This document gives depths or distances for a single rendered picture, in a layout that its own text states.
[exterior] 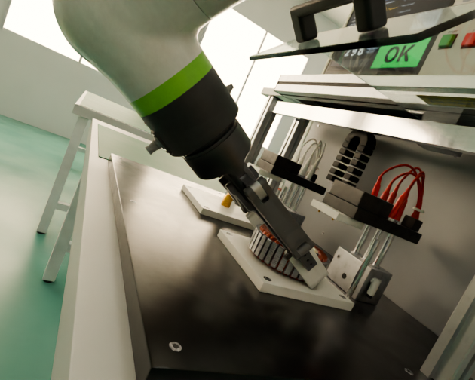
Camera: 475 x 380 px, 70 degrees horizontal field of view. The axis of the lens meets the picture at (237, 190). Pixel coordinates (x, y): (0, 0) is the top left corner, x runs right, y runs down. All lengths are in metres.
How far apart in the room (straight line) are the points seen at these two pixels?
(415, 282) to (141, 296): 0.48
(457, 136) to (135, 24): 0.39
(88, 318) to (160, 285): 0.06
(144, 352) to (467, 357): 0.31
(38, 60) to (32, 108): 0.60
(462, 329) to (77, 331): 0.36
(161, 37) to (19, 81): 4.86
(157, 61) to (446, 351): 0.40
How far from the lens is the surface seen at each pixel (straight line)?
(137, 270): 0.32
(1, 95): 5.21
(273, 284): 0.40
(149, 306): 0.28
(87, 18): 0.32
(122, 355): 0.27
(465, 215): 0.64
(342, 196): 0.50
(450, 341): 0.44
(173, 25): 0.32
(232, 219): 0.62
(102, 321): 0.29
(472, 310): 0.43
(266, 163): 0.69
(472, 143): 0.49
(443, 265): 0.63
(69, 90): 5.10
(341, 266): 0.57
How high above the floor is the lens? 0.91
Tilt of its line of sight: 8 degrees down
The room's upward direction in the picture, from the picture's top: 24 degrees clockwise
